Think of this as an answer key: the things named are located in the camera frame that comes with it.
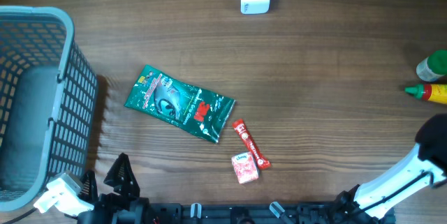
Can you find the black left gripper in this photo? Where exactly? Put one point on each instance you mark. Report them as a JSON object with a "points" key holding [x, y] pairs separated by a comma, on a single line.
{"points": [[130, 190]]}

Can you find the green 3M gloves package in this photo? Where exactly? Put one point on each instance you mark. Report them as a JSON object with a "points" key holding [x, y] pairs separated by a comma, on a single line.
{"points": [[198, 111]]}

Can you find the red small snack box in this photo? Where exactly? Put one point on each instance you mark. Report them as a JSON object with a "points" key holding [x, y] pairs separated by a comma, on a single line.
{"points": [[245, 167]]}

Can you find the red stick sachet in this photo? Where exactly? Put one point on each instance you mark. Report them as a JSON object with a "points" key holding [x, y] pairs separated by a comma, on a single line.
{"points": [[241, 128]]}

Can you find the orange sauce bottle green cap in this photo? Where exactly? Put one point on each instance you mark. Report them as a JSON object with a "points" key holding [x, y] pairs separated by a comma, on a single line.
{"points": [[435, 93]]}

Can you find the green lid jar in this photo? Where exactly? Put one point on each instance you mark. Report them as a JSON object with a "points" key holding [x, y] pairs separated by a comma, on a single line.
{"points": [[433, 67]]}

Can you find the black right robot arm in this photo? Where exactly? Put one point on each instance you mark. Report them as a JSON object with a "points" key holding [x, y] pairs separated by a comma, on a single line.
{"points": [[424, 165]]}

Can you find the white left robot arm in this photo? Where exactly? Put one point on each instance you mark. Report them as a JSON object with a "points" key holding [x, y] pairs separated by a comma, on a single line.
{"points": [[143, 216]]}

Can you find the grey plastic mesh basket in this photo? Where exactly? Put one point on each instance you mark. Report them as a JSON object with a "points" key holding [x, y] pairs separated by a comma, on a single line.
{"points": [[48, 97]]}

